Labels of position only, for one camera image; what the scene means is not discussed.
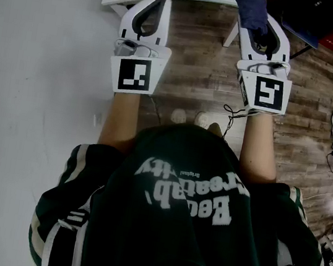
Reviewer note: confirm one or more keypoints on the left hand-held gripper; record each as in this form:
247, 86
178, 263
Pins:
133, 74

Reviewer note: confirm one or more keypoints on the person in dark green shirt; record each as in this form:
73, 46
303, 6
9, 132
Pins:
177, 225

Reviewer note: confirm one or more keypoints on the person's left forearm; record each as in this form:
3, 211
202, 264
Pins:
119, 122

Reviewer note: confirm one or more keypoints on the person's left shoe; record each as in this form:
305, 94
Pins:
178, 116

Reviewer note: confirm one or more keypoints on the dark blue cloth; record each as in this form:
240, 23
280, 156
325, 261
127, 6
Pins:
249, 7

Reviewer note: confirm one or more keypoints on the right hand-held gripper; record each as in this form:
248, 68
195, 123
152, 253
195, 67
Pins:
268, 93

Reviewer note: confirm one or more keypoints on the black backpack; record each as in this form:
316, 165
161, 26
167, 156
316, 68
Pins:
308, 10

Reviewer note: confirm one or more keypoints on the person's right forearm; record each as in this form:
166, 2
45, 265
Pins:
259, 150

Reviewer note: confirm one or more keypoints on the blue chair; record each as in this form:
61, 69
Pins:
304, 36

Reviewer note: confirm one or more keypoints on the person's right shoe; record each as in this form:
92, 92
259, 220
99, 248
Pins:
202, 119

